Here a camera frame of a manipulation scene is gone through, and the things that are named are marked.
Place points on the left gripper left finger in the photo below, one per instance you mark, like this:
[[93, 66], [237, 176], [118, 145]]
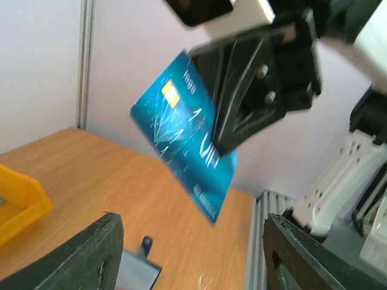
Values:
[[88, 260]]

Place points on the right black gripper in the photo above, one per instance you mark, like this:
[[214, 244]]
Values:
[[256, 76]]

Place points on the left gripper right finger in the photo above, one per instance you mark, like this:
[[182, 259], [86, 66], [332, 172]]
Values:
[[297, 261]]

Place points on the blue card holder wallet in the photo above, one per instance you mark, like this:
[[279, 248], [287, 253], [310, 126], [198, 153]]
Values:
[[136, 271]]

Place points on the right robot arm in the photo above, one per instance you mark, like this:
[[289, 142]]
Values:
[[357, 29]]

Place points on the yellow single bin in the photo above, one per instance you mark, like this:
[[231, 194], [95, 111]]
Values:
[[23, 202]]

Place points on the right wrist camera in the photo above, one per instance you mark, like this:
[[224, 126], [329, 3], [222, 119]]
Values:
[[222, 18]]

